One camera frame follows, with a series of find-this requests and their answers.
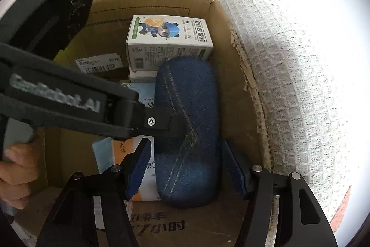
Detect white green printed box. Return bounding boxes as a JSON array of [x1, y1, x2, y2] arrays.
[[129, 69, 158, 83], [126, 14, 214, 71]]

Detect person's left hand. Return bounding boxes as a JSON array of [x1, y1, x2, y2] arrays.
[[0, 139, 39, 210]]

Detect orange snack packet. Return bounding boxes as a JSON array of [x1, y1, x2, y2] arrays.
[[111, 134, 162, 202]]

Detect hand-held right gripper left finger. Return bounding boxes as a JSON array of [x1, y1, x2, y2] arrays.
[[35, 137, 152, 247]]

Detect light blue printed box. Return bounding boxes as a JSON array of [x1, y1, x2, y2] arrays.
[[121, 82, 158, 109]]

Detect pale blue tissue pack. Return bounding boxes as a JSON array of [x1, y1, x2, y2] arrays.
[[92, 138, 114, 174]]

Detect blue denim glasses case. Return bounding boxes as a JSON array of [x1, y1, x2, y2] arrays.
[[154, 56, 222, 208]]

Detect brown cardboard box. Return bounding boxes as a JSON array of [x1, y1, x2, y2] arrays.
[[12, 0, 278, 247]]

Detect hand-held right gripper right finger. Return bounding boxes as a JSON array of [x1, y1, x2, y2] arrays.
[[222, 139, 339, 247]]

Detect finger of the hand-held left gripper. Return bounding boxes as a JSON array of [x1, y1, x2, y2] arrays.
[[139, 107, 200, 141]]

